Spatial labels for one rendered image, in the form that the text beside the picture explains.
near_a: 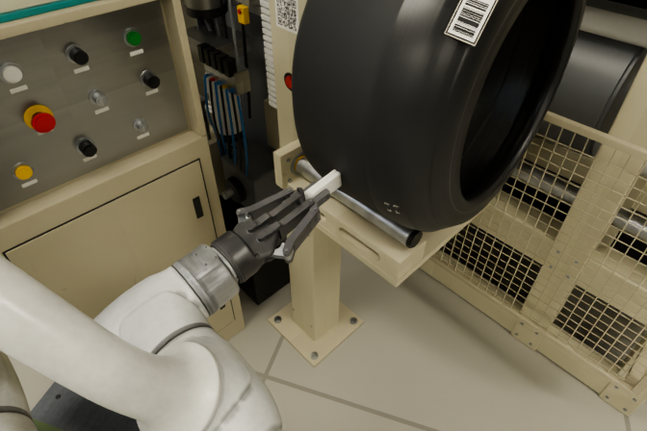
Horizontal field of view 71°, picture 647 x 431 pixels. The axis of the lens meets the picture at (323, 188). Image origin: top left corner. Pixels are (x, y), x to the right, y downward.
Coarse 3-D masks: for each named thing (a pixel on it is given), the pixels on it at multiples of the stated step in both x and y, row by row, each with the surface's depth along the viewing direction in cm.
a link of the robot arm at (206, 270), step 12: (192, 252) 64; (204, 252) 63; (216, 252) 64; (180, 264) 62; (192, 264) 61; (204, 264) 61; (216, 264) 62; (228, 264) 63; (192, 276) 60; (204, 276) 61; (216, 276) 61; (228, 276) 62; (192, 288) 60; (204, 288) 60; (216, 288) 61; (228, 288) 62; (204, 300) 60; (216, 300) 61; (228, 300) 64
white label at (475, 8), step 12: (468, 0) 54; (480, 0) 54; (492, 0) 54; (456, 12) 55; (468, 12) 54; (480, 12) 54; (456, 24) 55; (468, 24) 54; (480, 24) 54; (456, 36) 55; (468, 36) 54
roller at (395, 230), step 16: (304, 160) 106; (304, 176) 106; (320, 176) 102; (336, 192) 99; (352, 208) 97; (368, 208) 94; (384, 224) 92; (400, 224) 90; (400, 240) 90; (416, 240) 90
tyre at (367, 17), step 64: (320, 0) 65; (384, 0) 59; (448, 0) 55; (512, 0) 57; (576, 0) 79; (320, 64) 66; (384, 64) 59; (448, 64) 56; (512, 64) 102; (320, 128) 71; (384, 128) 62; (448, 128) 60; (512, 128) 102; (384, 192) 69; (448, 192) 70
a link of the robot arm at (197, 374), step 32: (0, 256) 37; (0, 288) 35; (32, 288) 37; (0, 320) 35; (32, 320) 36; (64, 320) 38; (32, 352) 36; (64, 352) 37; (96, 352) 38; (128, 352) 40; (160, 352) 50; (192, 352) 48; (224, 352) 51; (64, 384) 38; (96, 384) 38; (128, 384) 39; (160, 384) 42; (192, 384) 45; (224, 384) 47; (256, 384) 50; (128, 416) 41; (160, 416) 42; (192, 416) 44; (224, 416) 46; (256, 416) 47
